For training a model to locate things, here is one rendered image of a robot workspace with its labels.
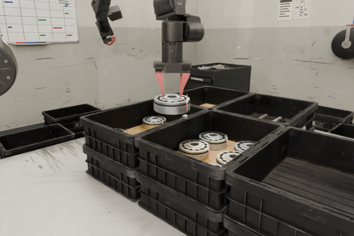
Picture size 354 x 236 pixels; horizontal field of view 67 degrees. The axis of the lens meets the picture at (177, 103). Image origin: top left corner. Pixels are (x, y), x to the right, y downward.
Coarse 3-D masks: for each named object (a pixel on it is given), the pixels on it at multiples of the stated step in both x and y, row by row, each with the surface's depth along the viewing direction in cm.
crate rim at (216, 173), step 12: (180, 120) 92; (252, 120) 93; (156, 132) 82; (276, 132) 80; (144, 144) 73; (156, 144) 72; (168, 156) 68; (180, 156) 65; (240, 156) 64; (192, 168) 63; (204, 168) 60; (216, 168) 59
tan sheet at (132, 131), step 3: (135, 126) 115; (138, 126) 115; (141, 126) 115; (129, 129) 112; (132, 129) 112; (135, 129) 112; (138, 129) 112; (141, 129) 112; (144, 129) 112; (126, 132) 108; (129, 132) 108; (132, 132) 108; (135, 132) 108; (138, 132) 108
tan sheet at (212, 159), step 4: (228, 140) 100; (228, 144) 96; (232, 144) 96; (228, 148) 93; (232, 148) 93; (212, 152) 90; (216, 152) 90; (212, 156) 87; (216, 156) 87; (204, 160) 84; (208, 160) 84; (212, 160) 84
